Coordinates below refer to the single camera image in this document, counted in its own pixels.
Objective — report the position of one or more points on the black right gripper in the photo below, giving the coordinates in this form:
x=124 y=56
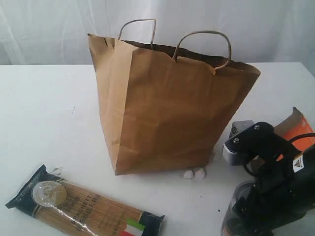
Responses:
x=283 y=189

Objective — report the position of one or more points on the brown paper shopping bag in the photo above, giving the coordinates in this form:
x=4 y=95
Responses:
x=164 y=107

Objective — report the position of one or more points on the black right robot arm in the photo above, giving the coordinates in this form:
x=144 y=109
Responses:
x=283 y=189

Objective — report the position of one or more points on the can with clear plastic lid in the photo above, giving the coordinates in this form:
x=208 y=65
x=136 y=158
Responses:
x=244 y=212

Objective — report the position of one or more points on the brown pouch with orange label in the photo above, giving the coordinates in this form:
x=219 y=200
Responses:
x=294 y=125

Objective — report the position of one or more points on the small white milk carton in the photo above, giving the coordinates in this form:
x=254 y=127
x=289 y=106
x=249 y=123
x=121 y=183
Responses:
x=239 y=126

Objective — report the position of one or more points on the spaghetti packet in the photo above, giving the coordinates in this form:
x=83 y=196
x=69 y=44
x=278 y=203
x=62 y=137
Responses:
x=77 y=211

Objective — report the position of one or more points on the white backdrop curtain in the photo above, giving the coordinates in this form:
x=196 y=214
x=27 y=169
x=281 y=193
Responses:
x=55 y=31

